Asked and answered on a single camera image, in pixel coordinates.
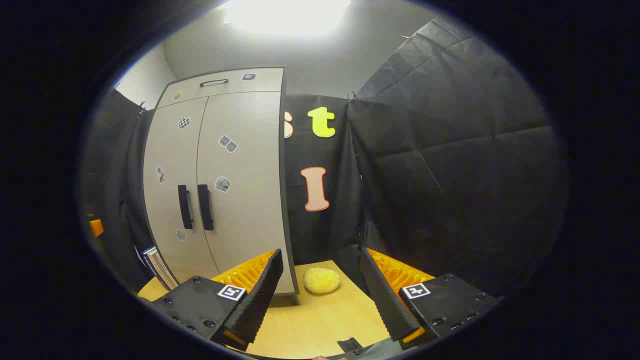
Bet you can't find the stack of books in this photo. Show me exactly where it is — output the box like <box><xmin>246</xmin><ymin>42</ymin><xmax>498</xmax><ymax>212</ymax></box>
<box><xmin>140</xmin><ymin>246</ymin><xmax>179</xmax><ymax>292</ymax></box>

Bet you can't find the grey cabinet drawer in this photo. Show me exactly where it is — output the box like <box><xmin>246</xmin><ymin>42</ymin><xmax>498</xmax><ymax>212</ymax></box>
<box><xmin>157</xmin><ymin>67</ymin><xmax>285</xmax><ymax>108</ymax></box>

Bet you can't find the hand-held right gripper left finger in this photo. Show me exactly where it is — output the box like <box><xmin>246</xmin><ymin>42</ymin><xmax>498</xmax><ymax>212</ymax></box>
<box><xmin>150</xmin><ymin>248</ymin><xmax>284</xmax><ymax>351</ymax></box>

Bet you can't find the yellow fluffy sponge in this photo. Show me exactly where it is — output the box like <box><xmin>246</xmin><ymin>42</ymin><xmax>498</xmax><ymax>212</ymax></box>
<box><xmin>303</xmin><ymin>267</ymin><xmax>341</xmax><ymax>295</ymax></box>

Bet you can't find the checkered-sticker grey cabinet door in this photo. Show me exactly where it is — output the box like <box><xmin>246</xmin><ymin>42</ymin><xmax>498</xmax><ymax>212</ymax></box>
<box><xmin>142</xmin><ymin>96</ymin><xmax>221</xmax><ymax>288</ymax></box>

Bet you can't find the black door handle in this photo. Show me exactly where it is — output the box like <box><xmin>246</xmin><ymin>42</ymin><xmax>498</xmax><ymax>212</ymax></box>
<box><xmin>197</xmin><ymin>184</ymin><xmax>215</xmax><ymax>231</ymax></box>
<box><xmin>177</xmin><ymin>184</ymin><xmax>194</xmax><ymax>230</ymax></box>

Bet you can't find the grey double-door shoe cabinet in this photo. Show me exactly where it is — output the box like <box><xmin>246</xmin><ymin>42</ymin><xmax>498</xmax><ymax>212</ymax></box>
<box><xmin>141</xmin><ymin>66</ymin><xmax>300</xmax><ymax>296</ymax></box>

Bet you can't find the box-sticker grey cabinet door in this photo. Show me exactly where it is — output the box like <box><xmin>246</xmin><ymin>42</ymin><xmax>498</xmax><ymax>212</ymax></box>
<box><xmin>196</xmin><ymin>91</ymin><xmax>296</xmax><ymax>295</ymax></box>

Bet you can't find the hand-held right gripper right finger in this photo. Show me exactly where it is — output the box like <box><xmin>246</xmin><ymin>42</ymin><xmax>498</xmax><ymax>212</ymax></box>
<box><xmin>359</xmin><ymin>247</ymin><xmax>502</xmax><ymax>351</ymax></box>

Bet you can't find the ceiling light panel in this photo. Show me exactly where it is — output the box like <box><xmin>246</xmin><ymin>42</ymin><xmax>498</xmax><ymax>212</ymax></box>
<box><xmin>225</xmin><ymin>0</ymin><xmax>351</xmax><ymax>36</ymax></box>

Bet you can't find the black backdrop cloth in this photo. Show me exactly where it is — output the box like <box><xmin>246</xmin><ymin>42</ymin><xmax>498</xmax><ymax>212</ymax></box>
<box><xmin>77</xmin><ymin>87</ymin><xmax>156</xmax><ymax>296</ymax></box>
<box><xmin>284</xmin><ymin>17</ymin><xmax>571</xmax><ymax>301</ymax></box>

